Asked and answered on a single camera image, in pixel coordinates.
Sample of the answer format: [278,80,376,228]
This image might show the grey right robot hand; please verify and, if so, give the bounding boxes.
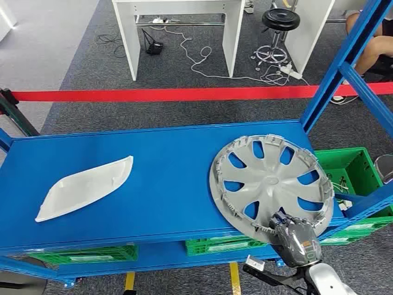
[267,211,323,269]

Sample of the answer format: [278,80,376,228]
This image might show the grey plastic wheel hubcap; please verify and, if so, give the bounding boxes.
[209,134,335,244]

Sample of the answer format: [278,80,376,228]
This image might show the blue metal shelf rack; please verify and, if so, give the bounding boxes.
[0,0,393,288]

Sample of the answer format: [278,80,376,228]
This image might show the white curved plastic car part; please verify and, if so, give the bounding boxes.
[34,155,134,224]

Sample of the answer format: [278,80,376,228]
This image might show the green plastic crate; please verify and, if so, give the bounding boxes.
[185,235,268,258]
[27,244,139,266]
[315,147,393,245]

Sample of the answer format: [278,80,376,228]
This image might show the chrome stanchion base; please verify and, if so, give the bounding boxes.
[374,154,393,184]

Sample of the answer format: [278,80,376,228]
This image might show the red barrier belt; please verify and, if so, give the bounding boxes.
[11,82,393,103]

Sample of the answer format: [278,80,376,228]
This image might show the white desk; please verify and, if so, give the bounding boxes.
[112,0,246,81]
[284,0,335,76]

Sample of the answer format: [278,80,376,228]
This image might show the person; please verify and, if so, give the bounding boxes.
[330,10,393,104]

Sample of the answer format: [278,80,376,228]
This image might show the black round stool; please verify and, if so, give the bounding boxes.
[250,8,301,68]

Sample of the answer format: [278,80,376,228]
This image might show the black router device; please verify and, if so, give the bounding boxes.
[141,28,164,56]

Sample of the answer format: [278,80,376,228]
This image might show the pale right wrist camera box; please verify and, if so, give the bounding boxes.
[245,255,265,273]

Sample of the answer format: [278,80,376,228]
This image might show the white floor cable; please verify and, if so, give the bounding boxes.
[149,26,308,86]

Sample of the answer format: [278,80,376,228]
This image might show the black belt stanchion post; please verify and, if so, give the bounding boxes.
[0,87,40,137]

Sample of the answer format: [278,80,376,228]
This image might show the black floor cable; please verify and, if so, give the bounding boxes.
[97,34,127,58]

